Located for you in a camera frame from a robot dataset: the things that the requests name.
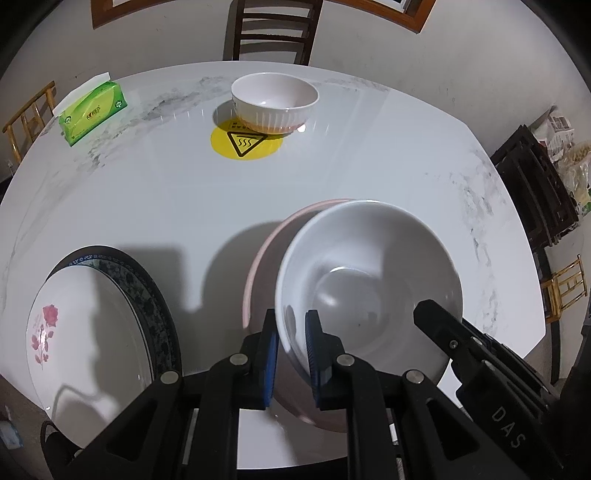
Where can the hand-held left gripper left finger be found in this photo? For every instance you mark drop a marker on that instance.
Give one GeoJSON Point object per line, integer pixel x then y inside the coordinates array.
{"type": "Point", "coordinates": [270, 364]}

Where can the dark wooden chair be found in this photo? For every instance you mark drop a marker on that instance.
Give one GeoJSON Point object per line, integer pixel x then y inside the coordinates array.
{"type": "Point", "coordinates": [272, 27]}

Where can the wooden framed barred window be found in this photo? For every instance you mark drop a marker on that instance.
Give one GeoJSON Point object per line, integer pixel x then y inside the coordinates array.
{"type": "Point", "coordinates": [406, 18]}

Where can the bamboo chair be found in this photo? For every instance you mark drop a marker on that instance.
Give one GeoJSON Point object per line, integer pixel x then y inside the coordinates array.
{"type": "Point", "coordinates": [32, 115]}
{"type": "Point", "coordinates": [565, 286]}

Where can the bags of goods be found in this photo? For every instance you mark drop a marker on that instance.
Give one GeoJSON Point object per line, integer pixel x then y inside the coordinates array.
{"type": "Point", "coordinates": [568, 152]}

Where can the round yellow warning sticker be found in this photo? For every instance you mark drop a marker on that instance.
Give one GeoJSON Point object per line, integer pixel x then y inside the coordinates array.
{"type": "Point", "coordinates": [231, 145]}

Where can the white bowl with blue band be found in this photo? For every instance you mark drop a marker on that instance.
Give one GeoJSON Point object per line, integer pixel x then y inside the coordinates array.
{"type": "Point", "coordinates": [369, 258]}

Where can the white plate with pink flower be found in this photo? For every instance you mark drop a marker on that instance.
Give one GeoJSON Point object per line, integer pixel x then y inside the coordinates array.
{"type": "Point", "coordinates": [83, 332]}

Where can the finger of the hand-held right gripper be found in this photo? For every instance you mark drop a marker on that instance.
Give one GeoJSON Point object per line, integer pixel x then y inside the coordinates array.
{"type": "Point", "coordinates": [443, 327]}

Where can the ribbed white bowl with bunny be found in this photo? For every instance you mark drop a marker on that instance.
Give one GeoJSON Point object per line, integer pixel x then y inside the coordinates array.
{"type": "Point", "coordinates": [274, 104]}

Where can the large pink bowl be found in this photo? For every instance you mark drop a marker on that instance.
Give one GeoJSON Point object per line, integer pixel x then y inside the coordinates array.
{"type": "Point", "coordinates": [263, 263]}

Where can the large blue floral plate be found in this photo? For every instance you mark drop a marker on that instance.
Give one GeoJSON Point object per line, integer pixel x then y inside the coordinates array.
{"type": "Point", "coordinates": [157, 314]}

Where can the green tissue pack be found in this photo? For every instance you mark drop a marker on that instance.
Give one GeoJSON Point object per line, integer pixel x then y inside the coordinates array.
{"type": "Point", "coordinates": [90, 113]}

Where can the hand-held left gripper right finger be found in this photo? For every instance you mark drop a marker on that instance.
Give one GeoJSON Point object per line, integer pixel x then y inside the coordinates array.
{"type": "Point", "coordinates": [314, 364]}

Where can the dark wooden furniture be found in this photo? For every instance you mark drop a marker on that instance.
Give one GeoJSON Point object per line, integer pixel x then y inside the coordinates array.
{"type": "Point", "coordinates": [535, 184]}

